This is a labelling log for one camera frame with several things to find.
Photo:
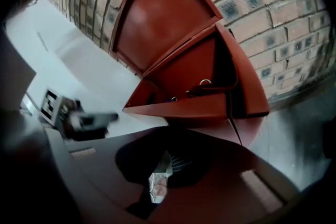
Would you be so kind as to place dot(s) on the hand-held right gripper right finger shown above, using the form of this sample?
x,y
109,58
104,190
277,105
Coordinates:
x,y
223,186

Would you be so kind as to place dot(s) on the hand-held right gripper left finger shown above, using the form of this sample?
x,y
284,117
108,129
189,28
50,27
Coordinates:
x,y
78,183

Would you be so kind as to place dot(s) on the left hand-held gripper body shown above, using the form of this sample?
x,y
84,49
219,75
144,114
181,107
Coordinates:
x,y
71,118

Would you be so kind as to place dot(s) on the red fire extinguisher box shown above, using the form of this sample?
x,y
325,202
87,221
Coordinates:
x,y
252,81

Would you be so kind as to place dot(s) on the red-brown box lid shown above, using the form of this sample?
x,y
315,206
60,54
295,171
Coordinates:
x,y
162,18

